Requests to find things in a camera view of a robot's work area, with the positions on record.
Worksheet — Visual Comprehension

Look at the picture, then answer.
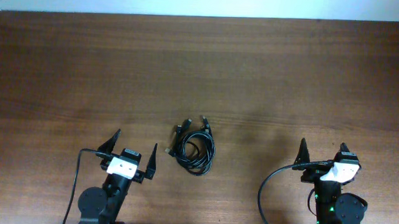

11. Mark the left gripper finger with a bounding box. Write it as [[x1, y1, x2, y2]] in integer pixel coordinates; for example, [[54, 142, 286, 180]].
[[97, 129, 121, 155], [145, 143, 158, 179]]

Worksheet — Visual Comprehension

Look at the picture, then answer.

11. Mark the black silver-plug USB cable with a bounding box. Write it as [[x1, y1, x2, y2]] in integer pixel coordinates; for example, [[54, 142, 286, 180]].
[[170, 117, 207, 167]]

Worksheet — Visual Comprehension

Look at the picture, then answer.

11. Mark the black gold-plug USB cable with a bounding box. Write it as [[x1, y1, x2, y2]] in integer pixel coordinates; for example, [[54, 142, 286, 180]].
[[164, 114, 218, 177]]

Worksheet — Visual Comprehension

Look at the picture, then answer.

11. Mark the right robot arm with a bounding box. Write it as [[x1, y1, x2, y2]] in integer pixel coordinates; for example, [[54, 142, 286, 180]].
[[293, 138, 368, 224]]

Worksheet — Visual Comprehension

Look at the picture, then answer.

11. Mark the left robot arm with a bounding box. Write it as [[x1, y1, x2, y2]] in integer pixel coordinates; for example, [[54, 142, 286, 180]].
[[78, 130, 158, 224]]

